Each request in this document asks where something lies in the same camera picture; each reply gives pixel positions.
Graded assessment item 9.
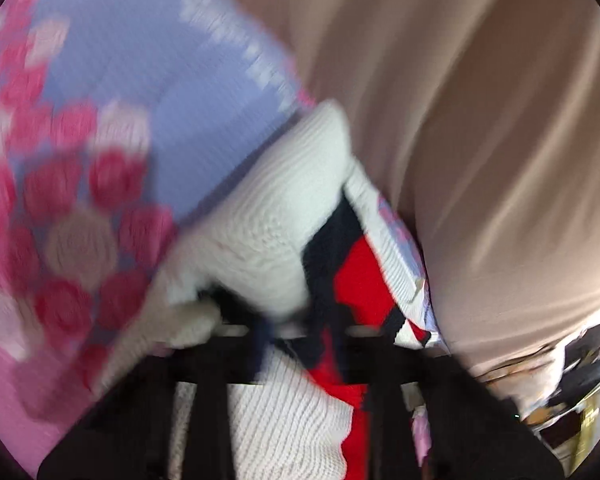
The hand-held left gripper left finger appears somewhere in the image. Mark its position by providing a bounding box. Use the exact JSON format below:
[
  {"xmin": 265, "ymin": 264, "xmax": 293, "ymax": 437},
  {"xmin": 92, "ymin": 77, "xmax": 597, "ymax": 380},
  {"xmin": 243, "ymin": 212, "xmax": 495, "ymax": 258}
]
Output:
[{"xmin": 37, "ymin": 285, "xmax": 281, "ymax": 480}]

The pink floral blanket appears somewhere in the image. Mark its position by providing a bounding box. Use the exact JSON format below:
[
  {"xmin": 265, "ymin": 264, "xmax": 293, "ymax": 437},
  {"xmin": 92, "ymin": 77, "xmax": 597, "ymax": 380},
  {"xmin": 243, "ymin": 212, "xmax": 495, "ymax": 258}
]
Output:
[{"xmin": 0, "ymin": 0, "xmax": 453, "ymax": 467}]

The dark blurred clutter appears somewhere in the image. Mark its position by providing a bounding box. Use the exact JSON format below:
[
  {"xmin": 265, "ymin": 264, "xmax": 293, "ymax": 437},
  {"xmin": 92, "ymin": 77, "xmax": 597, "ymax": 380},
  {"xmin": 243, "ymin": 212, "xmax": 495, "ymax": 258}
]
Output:
[{"xmin": 522, "ymin": 322, "xmax": 600, "ymax": 463}]

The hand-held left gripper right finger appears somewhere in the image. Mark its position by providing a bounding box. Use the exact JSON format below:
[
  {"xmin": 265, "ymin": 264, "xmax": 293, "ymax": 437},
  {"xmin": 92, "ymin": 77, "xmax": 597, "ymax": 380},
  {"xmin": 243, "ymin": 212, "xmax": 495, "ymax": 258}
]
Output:
[{"xmin": 300, "ymin": 305, "xmax": 566, "ymax": 480}]

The white knitted sweater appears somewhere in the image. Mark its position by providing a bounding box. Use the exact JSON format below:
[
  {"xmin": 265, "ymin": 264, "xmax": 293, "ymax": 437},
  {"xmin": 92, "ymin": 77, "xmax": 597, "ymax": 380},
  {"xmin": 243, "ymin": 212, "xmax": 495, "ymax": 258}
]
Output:
[{"xmin": 100, "ymin": 100, "xmax": 447, "ymax": 480}]

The beige curtain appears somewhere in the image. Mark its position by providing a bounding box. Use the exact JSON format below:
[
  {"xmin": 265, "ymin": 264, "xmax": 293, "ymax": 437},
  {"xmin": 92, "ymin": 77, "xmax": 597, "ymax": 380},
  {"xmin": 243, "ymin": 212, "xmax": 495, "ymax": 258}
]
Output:
[{"xmin": 195, "ymin": 0, "xmax": 600, "ymax": 403}]

